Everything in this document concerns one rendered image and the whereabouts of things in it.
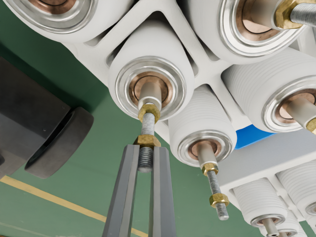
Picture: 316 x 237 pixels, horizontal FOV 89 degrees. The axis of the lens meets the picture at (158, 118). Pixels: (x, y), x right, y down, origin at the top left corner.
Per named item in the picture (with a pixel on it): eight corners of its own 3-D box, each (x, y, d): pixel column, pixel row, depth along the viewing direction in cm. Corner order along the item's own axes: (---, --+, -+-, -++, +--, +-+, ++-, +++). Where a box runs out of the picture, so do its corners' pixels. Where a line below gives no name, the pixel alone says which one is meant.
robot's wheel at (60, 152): (66, 135, 56) (30, 191, 41) (52, 127, 54) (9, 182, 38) (103, 105, 49) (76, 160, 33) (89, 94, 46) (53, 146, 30)
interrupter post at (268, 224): (263, 221, 40) (270, 237, 37) (259, 218, 38) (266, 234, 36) (272, 219, 39) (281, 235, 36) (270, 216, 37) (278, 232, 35)
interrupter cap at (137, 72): (190, 54, 15) (191, 57, 15) (182, 118, 20) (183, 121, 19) (110, 54, 15) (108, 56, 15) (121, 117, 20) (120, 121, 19)
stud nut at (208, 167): (202, 172, 21) (204, 177, 21) (200, 164, 20) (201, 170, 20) (217, 169, 21) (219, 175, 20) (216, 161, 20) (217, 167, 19)
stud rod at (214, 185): (203, 160, 22) (219, 221, 16) (201, 155, 22) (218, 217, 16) (210, 158, 22) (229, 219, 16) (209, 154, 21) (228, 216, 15)
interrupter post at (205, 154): (197, 154, 24) (201, 174, 21) (193, 144, 23) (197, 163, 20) (213, 150, 24) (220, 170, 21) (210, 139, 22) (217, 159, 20)
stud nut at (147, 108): (162, 115, 15) (163, 121, 14) (147, 122, 15) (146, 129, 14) (151, 99, 14) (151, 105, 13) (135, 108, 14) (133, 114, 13)
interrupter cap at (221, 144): (185, 167, 26) (185, 171, 26) (170, 136, 22) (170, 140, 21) (233, 157, 24) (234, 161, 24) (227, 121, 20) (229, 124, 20)
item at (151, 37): (181, 18, 29) (203, 43, 14) (177, 70, 35) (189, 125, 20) (127, 18, 29) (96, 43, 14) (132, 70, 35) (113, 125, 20)
